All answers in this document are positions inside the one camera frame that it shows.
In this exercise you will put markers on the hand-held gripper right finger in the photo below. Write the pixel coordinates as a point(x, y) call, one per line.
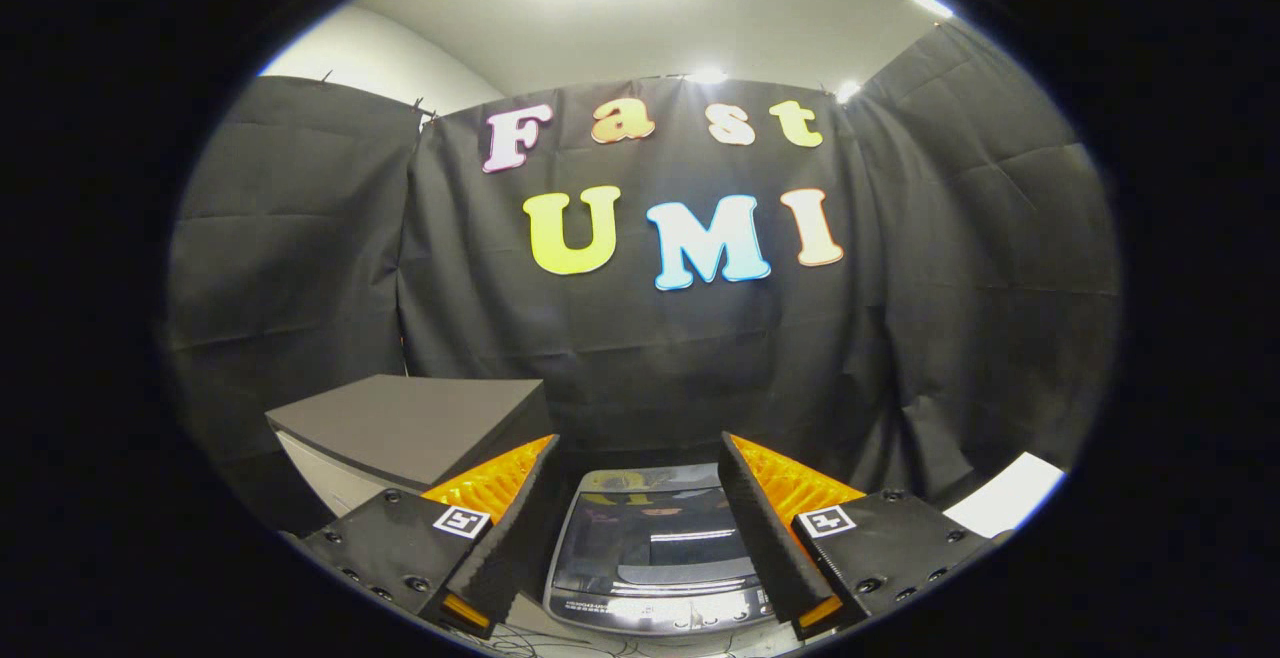
point(765, 538)

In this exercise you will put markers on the small ceiling light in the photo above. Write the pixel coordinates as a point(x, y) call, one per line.
point(706, 75)
point(847, 91)

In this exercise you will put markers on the rectangular ceiling light panel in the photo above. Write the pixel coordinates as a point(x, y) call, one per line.
point(930, 4)

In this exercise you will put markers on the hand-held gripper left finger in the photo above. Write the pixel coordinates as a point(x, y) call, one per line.
point(505, 538)

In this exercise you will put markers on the dark washing machine lid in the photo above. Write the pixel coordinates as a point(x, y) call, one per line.
point(650, 538)

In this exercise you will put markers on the grey cabinet with black top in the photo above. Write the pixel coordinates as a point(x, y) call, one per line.
point(410, 423)

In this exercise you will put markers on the white paper sheet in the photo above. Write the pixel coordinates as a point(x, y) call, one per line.
point(1005, 498)

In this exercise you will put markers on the grey washing machine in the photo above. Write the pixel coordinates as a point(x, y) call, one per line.
point(660, 610)

